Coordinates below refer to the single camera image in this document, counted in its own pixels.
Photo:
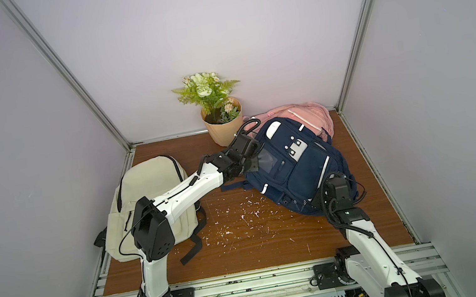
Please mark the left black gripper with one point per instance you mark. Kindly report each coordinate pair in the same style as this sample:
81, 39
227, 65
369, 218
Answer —
253, 154

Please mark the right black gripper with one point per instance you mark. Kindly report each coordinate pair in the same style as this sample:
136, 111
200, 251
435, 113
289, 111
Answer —
340, 200

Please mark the navy blue backpack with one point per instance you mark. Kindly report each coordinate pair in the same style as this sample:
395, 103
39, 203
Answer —
292, 166

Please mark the cream white backpack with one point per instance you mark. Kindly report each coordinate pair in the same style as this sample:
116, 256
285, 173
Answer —
133, 202

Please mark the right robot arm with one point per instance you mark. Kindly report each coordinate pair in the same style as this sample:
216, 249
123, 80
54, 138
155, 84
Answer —
375, 267

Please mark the pink backpack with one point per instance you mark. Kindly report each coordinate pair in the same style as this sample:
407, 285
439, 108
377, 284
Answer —
312, 115

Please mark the beige plant pot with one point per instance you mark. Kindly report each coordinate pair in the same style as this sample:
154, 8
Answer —
223, 134

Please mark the artificial green flowering plant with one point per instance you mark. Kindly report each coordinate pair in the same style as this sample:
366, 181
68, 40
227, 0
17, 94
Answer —
212, 94

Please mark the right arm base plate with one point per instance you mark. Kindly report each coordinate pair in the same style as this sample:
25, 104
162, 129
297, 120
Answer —
329, 276

